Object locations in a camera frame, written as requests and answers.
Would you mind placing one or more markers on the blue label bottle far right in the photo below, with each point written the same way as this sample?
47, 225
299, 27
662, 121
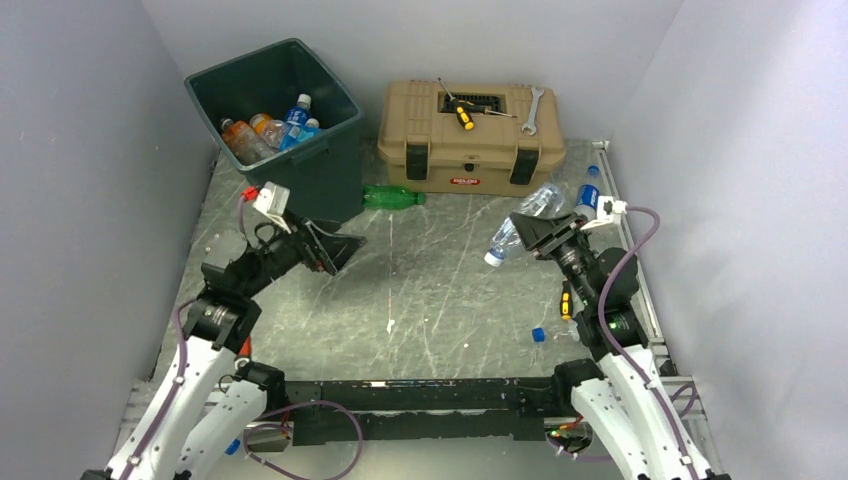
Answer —
588, 193

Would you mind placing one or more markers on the green plastic bottle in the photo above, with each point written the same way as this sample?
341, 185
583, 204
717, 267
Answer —
385, 197

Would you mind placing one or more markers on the thin dark screwdriver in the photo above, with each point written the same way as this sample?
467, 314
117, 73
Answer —
481, 109

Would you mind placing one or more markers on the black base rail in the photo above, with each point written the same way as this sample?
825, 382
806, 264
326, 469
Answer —
321, 412

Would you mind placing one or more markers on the tan plastic toolbox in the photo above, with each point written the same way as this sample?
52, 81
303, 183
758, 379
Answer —
425, 149

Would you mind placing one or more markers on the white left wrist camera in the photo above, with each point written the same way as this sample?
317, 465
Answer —
271, 201

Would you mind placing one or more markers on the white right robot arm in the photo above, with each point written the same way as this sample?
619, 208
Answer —
618, 390

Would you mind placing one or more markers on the crushed Pepsi bottle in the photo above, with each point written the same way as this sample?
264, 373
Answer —
566, 334

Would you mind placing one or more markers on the yellow black tool right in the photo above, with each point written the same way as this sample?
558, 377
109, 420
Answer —
566, 301

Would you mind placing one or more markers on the red handle adjustable wrench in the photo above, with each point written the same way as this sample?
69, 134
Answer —
245, 352

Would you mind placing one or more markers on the blue label water bottle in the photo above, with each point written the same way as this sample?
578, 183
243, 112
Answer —
300, 113

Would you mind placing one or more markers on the clear bottle white cap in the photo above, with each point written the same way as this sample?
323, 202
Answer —
273, 133

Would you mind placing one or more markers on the silver open-end wrench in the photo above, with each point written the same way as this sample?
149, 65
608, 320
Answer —
530, 127

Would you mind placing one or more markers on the orange juice bottle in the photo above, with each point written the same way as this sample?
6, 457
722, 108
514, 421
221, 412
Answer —
259, 121

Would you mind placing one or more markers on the crushed blue label bottle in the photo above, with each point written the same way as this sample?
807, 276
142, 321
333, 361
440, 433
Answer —
299, 134

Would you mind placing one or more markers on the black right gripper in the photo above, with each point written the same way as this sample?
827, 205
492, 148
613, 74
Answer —
547, 234

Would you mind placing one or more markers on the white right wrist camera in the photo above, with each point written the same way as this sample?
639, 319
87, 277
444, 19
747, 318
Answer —
607, 211

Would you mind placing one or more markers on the clear bottle orange label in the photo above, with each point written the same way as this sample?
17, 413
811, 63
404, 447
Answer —
245, 144

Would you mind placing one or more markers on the dark green plastic bin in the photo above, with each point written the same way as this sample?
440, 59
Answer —
280, 115

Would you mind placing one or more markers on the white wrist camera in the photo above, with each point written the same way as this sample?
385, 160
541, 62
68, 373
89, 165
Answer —
271, 201
607, 211

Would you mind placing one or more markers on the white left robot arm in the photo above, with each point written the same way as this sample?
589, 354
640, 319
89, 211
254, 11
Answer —
205, 400

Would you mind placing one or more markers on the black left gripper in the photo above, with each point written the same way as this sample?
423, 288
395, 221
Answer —
335, 250

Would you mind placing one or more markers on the yellow black screwdriver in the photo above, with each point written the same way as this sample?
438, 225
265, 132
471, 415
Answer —
459, 108

